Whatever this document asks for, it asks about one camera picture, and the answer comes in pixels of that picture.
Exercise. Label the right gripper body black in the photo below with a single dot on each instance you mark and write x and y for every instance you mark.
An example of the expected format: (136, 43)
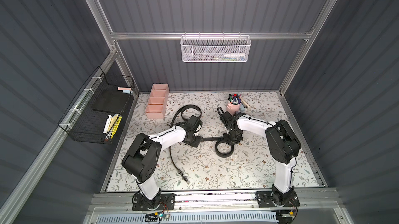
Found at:
(232, 136)

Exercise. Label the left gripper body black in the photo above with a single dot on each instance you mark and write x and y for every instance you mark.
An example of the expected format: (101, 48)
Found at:
(193, 140)

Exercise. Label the long black belt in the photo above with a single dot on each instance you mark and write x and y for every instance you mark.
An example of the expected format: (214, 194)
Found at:
(224, 148)

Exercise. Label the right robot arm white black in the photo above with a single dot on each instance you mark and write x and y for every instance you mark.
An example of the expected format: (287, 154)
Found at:
(283, 145)

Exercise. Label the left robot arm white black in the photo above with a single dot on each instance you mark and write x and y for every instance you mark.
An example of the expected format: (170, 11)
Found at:
(142, 157)

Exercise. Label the pink compartment storage box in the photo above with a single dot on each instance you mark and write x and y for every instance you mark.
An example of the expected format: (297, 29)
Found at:
(157, 103)

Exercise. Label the pink pen cup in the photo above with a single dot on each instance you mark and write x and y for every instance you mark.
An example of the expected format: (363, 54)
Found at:
(234, 103)

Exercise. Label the yellow marker in basket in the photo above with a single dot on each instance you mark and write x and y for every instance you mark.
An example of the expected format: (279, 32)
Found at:
(114, 124)

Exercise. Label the white perforated front panel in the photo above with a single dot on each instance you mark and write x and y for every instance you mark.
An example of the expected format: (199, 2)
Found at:
(243, 217)

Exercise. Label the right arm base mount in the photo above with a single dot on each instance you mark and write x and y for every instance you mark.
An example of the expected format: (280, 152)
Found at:
(276, 199)

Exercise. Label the white wire mesh basket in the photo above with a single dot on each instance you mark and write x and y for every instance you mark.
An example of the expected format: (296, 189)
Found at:
(215, 48)

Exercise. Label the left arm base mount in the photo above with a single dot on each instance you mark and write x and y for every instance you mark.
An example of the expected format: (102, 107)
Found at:
(162, 201)

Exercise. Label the aluminium front rail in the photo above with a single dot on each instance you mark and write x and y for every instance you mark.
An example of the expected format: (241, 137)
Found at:
(213, 200)

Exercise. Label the black wire wall basket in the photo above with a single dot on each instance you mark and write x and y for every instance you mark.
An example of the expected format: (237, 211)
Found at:
(107, 94)

